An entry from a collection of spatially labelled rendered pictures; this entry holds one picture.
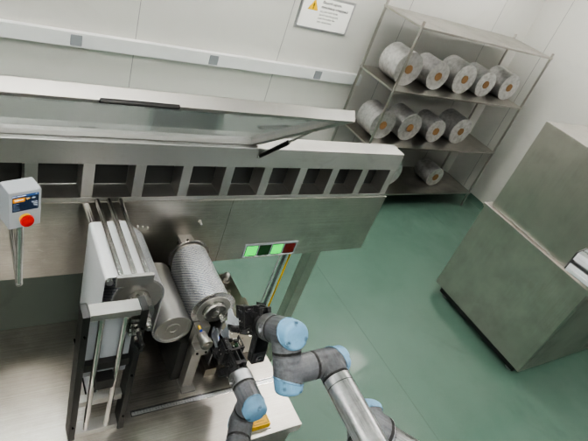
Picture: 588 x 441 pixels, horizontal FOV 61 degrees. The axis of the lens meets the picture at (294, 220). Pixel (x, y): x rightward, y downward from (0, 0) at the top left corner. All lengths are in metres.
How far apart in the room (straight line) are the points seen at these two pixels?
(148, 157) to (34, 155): 0.31
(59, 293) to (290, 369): 0.94
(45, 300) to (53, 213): 0.38
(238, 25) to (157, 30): 0.63
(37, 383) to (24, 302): 0.27
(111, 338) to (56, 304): 0.53
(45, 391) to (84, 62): 2.66
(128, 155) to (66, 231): 0.32
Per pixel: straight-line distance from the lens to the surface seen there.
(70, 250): 1.78
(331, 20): 4.55
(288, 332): 1.25
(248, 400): 1.61
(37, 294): 1.90
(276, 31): 4.35
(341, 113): 1.30
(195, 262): 1.71
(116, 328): 1.43
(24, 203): 1.25
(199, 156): 1.67
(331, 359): 1.36
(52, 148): 1.55
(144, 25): 3.98
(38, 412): 1.81
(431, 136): 5.32
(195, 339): 1.69
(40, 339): 1.98
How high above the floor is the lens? 2.42
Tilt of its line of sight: 33 degrees down
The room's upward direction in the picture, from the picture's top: 22 degrees clockwise
